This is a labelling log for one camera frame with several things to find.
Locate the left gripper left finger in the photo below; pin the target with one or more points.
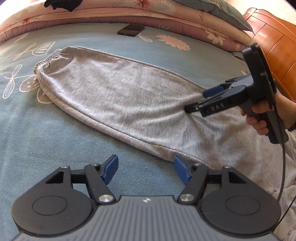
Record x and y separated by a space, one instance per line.
98 176

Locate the black garment on quilt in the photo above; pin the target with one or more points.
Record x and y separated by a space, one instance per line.
68 5

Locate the pink floral folded quilt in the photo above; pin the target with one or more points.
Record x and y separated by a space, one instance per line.
166 15

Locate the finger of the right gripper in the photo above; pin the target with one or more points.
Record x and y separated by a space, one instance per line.
227 99
212 91

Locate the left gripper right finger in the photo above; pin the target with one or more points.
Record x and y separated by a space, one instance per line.
193 175

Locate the blue floral bed sheet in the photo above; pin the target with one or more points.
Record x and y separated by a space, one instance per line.
37 136

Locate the orange wooden headboard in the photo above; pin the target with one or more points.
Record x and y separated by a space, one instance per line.
277 40

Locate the black smartphone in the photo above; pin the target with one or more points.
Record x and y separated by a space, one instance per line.
131 30

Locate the grey sweatpants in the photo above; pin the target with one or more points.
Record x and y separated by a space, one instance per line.
143 106

